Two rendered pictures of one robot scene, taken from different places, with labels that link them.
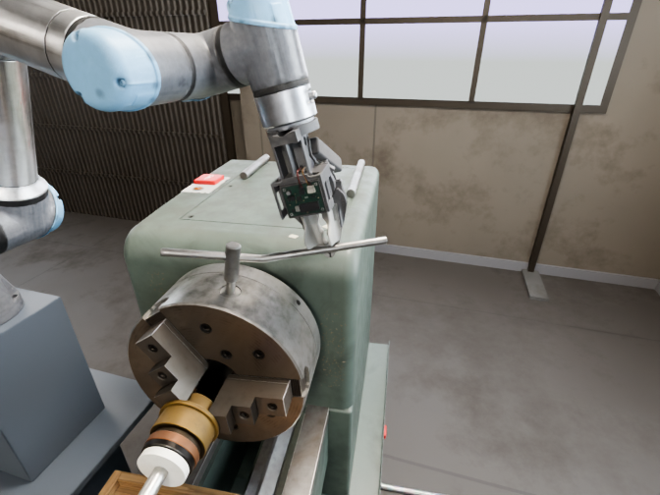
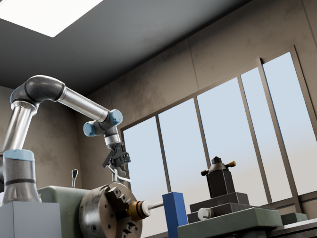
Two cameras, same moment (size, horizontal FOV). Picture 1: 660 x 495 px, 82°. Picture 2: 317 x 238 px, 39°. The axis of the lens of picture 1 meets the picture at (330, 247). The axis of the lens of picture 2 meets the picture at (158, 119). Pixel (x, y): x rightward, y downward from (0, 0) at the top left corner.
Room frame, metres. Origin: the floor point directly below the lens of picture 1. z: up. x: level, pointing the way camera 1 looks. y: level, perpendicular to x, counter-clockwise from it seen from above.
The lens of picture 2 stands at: (-0.54, 2.06, 0.73)
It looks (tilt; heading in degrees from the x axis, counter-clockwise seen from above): 21 degrees up; 292
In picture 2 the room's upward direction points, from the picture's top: 10 degrees counter-clockwise
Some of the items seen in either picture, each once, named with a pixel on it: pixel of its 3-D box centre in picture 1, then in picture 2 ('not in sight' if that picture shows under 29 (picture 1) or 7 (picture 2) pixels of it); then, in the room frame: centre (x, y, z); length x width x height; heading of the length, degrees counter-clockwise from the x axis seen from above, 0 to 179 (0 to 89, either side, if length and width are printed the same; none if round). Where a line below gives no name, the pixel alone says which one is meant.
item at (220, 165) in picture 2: not in sight; (218, 168); (-0.09, 0.38, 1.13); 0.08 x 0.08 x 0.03
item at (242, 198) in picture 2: not in sight; (219, 205); (-0.06, 0.37, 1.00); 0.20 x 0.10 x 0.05; 170
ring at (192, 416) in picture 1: (184, 431); (138, 210); (0.36, 0.21, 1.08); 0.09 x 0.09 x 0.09; 80
